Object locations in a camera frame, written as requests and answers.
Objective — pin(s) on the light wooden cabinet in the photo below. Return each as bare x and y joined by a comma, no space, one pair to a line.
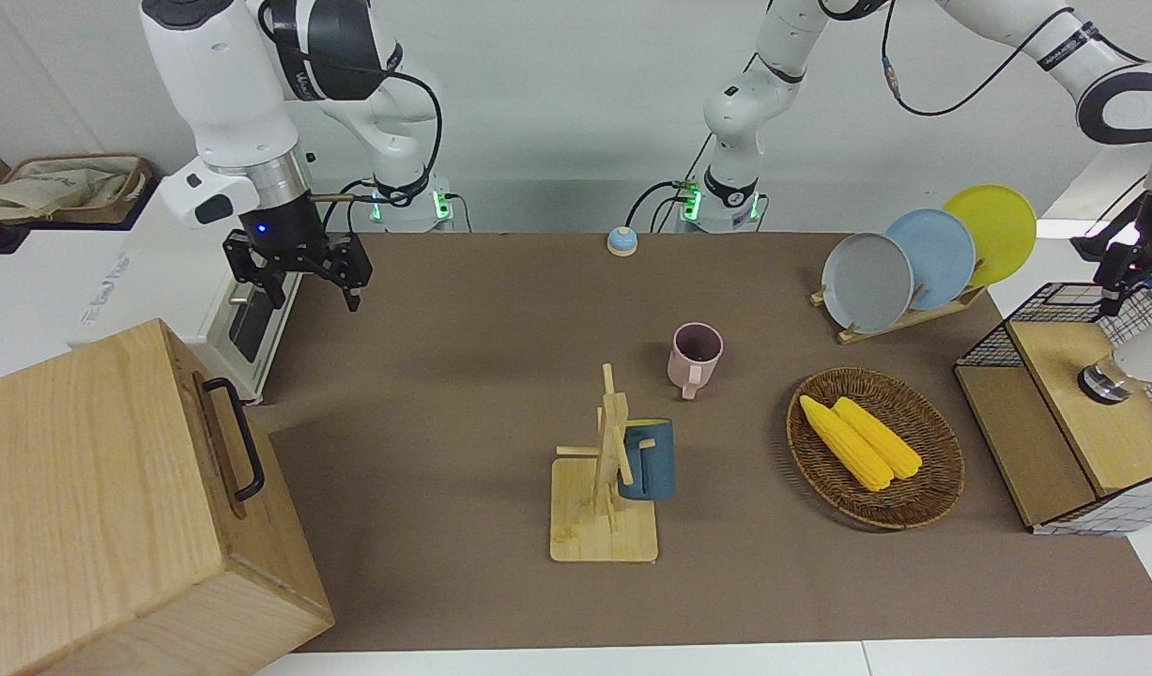
97,507

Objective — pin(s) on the brown table mat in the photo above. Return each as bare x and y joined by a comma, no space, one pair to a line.
491,357

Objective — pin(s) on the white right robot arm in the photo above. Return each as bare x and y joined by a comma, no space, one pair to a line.
228,84

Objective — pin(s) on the brown wicker basket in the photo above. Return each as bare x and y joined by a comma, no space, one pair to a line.
923,502

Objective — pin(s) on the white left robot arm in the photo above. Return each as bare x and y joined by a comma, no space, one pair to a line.
754,103

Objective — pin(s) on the grey plate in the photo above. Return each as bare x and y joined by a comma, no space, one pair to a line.
867,286

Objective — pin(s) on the light blue plate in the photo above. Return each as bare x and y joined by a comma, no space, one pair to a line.
942,258

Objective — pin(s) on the wooden mug rack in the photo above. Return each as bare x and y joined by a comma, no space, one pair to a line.
604,540

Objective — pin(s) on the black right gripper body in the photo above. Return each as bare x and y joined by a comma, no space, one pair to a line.
280,235

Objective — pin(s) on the yellow plate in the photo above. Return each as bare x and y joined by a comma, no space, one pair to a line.
998,230

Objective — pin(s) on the yellow corn cob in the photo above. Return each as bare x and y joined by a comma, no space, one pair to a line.
843,441
881,437

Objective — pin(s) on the dark blue mug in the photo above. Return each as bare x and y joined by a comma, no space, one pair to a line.
655,465

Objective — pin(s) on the black camera stand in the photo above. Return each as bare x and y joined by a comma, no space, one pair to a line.
1101,239

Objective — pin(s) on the white toaster oven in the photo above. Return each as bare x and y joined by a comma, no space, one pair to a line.
115,282

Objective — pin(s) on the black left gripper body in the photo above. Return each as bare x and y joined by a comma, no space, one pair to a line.
1148,258

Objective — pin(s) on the wooden plate rack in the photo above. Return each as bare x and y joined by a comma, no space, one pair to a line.
923,317

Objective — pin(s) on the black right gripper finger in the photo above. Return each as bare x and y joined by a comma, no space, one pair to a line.
242,258
352,263

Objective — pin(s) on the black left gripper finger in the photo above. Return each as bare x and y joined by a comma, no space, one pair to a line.
1113,286

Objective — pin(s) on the pink mug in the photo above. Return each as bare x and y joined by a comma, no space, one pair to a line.
688,366

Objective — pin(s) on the small blue bell button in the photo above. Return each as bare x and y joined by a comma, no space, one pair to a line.
622,242

